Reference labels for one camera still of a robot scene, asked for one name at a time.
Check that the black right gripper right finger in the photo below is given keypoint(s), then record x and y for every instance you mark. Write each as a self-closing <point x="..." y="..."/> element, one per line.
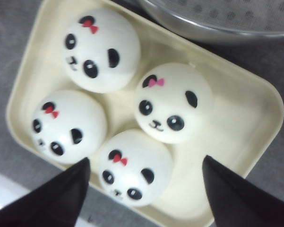
<point x="235" y="202"/>

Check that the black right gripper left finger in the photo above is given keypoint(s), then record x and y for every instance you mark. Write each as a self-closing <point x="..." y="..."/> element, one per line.
<point x="57" y="203"/>

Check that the beige rectangular plastic tray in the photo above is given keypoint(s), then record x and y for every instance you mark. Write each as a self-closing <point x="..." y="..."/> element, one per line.
<point x="247" y="114"/>

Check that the stainless steel steamer pot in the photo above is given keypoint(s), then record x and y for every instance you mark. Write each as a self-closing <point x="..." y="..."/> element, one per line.
<point x="220" y="21"/>

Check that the cream panda bun pink bow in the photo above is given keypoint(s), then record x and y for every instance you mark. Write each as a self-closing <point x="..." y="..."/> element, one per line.
<point x="102" y="51"/>

